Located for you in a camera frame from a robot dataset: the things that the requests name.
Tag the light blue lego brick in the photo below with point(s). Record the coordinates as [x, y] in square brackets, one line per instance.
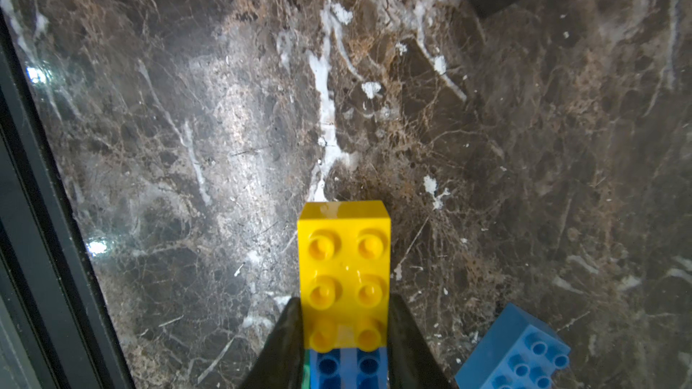
[518, 351]

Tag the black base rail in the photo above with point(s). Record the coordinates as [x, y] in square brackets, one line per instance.
[54, 323]

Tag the green lego brick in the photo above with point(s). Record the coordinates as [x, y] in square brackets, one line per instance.
[306, 383]

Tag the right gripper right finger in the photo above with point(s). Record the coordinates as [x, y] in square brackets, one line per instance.
[411, 363]

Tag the dark blue lego brick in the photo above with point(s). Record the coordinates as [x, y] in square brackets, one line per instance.
[348, 369]

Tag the yellow lego brick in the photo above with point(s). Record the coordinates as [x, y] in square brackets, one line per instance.
[344, 253]

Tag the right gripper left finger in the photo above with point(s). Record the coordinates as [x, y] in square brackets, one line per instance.
[281, 362]

